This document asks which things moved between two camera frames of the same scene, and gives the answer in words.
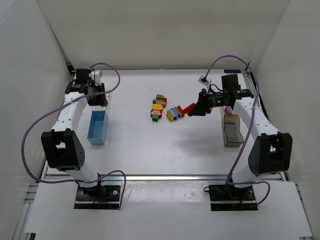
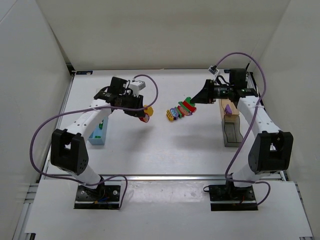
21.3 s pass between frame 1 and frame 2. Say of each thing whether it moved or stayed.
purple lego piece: stayed
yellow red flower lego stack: moved
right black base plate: stayed
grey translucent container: stayed
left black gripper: moved
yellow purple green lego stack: stayed
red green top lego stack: moved
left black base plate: stayed
